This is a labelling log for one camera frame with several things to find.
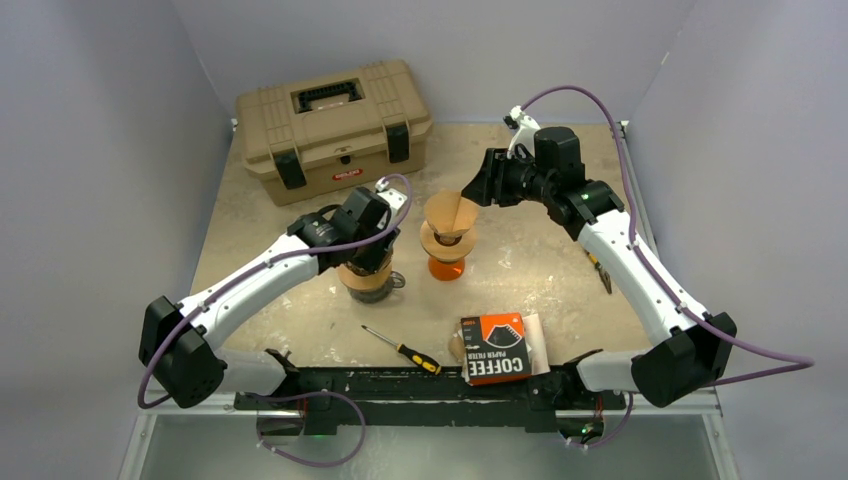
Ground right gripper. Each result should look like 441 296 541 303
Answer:
464 147 555 207

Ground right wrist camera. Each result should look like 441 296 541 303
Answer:
504 105 541 158

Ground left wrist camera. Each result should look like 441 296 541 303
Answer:
375 179 408 218

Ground orange glass carafe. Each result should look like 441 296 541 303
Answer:
428 257 466 282

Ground wooden ring holder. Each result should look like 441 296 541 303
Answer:
336 262 392 292
419 222 479 263

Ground yellow black screwdriver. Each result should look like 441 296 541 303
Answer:
361 325 442 375

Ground yellow handled pliers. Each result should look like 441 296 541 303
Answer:
586 251 613 295

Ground smoky glass carafe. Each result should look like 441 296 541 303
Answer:
347 271 406 304

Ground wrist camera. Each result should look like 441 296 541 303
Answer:
375 179 408 218
504 105 541 158

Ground brown paper coffee filter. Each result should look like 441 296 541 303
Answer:
344 262 381 276

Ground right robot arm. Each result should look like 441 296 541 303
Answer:
461 127 737 407

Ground coffee paper filter box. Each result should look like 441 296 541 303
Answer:
459 312 532 386

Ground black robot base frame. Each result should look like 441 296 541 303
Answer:
135 364 723 439

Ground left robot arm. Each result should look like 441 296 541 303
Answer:
138 185 409 409

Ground tan plastic toolbox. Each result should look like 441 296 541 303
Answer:
235 59 434 207

